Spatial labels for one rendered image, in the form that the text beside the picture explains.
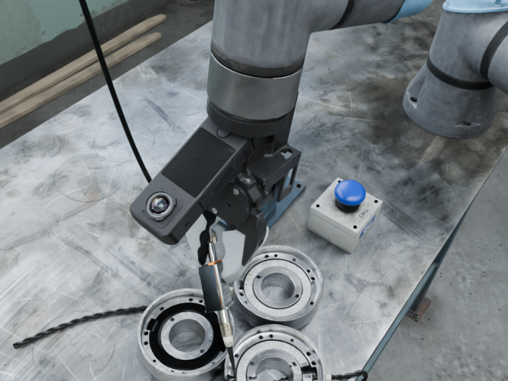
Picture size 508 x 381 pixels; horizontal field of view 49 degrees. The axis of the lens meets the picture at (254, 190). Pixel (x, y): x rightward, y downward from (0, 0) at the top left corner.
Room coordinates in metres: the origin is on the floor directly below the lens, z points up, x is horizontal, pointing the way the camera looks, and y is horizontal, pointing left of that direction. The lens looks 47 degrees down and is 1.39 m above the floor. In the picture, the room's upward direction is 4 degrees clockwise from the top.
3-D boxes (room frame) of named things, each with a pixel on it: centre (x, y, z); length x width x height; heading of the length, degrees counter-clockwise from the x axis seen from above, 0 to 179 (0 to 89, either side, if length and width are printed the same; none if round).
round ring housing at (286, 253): (0.37, -0.04, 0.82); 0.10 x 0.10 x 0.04
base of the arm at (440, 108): (0.77, -0.32, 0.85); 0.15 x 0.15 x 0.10
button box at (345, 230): (0.50, -0.13, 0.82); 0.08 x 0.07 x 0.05; 146
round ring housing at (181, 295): (0.30, 0.06, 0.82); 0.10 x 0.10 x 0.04
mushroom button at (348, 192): (0.49, -0.12, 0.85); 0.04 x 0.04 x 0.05
